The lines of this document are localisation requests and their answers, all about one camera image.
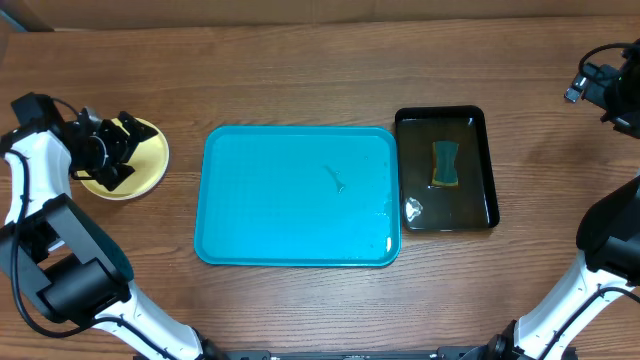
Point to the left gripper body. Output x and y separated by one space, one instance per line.
101 156

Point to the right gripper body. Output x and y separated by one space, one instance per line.
615 95

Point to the yellow-green plate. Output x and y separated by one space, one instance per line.
150 161

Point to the green yellow sponge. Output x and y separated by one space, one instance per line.
444 172

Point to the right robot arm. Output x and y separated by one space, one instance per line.
606 266

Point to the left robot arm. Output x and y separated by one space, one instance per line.
67 275

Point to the teal plastic tray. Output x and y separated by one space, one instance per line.
299 196

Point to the black water tray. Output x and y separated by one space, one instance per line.
473 204

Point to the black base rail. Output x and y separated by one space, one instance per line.
442 353

